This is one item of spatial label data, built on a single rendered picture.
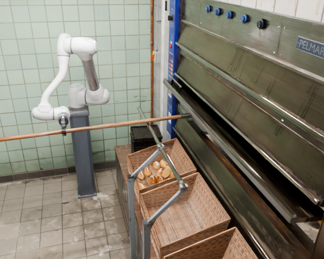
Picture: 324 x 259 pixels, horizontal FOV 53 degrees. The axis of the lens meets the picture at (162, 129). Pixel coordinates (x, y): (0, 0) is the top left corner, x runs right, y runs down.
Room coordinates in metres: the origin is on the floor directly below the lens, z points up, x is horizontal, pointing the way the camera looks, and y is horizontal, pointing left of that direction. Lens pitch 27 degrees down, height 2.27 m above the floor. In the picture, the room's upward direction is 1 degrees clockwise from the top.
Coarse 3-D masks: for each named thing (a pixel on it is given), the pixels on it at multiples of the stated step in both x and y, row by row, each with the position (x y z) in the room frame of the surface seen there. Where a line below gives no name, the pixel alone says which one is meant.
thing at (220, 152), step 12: (180, 108) 2.67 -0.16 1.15; (192, 120) 2.37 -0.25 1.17; (204, 132) 2.15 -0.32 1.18; (216, 144) 1.97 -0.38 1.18; (228, 156) 1.81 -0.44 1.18; (252, 192) 1.47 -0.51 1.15; (264, 204) 1.35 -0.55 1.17; (276, 216) 1.25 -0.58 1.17; (288, 228) 1.16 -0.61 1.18; (300, 240) 1.09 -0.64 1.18
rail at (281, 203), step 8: (208, 128) 1.75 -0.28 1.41; (216, 136) 1.64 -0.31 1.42; (224, 144) 1.54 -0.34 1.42; (232, 152) 1.45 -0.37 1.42; (240, 160) 1.37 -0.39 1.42; (248, 168) 1.30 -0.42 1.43; (256, 176) 1.23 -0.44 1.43; (264, 184) 1.16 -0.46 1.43; (272, 192) 1.11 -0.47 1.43; (280, 200) 1.06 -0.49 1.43; (288, 208) 1.01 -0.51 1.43
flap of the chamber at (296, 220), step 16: (176, 96) 2.32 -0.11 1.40; (192, 96) 2.35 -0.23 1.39; (192, 112) 2.00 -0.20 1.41; (208, 112) 2.04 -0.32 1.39; (224, 128) 1.79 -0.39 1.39; (240, 144) 1.59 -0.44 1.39; (256, 160) 1.42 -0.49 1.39; (272, 176) 1.28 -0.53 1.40; (288, 192) 1.16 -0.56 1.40; (304, 208) 1.05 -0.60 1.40; (320, 208) 1.07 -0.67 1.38
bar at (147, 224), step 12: (168, 156) 1.81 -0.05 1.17; (132, 180) 1.88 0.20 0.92; (180, 180) 1.54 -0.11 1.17; (132, 192) 1.88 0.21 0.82; (180, 192) 1.48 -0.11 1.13; (132, 204) 1.88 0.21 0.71; (168, 204) 1.46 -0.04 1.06; (132, 216) 1.88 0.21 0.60; (156, 216) 1.44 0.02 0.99; (132, 228) 1.88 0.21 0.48; (144, 228) 1.41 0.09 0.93; (132, 240) 1.88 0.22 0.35; (144, 240) 1.41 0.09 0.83; (132, 252) 1.88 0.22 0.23; (144, 252) 1.41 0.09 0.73
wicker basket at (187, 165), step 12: (156, 144) 2.62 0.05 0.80; (168, 144) 2.65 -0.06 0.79; (180, 144) 2.54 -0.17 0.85; (132, 156) 2.56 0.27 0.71; (144, 156) 2.59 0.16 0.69; (180, 156) 2.47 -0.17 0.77; (132, 168) 2.33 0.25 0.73; (144, 168) 2.55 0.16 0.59; (180, 168) 2.40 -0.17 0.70; (192, 168) 2.20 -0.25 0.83; (144, 180) 2.36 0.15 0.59; (168, 180) 2.08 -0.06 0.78; (144, 192) 2.18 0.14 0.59
